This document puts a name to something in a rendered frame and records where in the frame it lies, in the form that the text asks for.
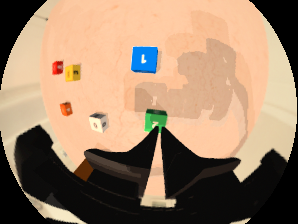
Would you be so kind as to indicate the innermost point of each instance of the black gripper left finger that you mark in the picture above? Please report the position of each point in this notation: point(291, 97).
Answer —
point(133, 165)

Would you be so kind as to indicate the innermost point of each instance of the blue block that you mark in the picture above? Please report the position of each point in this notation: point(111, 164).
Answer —
point(144, 59)

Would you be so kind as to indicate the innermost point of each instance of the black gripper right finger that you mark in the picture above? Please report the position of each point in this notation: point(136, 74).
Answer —
point(183, 168)

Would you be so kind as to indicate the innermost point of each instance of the small white block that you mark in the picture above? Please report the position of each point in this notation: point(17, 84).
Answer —
point(98, 122)

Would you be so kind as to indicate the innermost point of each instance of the red block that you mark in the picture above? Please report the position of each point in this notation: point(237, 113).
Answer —
point(57, 67)

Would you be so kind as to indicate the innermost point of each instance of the green digit block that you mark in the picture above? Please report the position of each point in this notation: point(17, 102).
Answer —
point(154, 118)

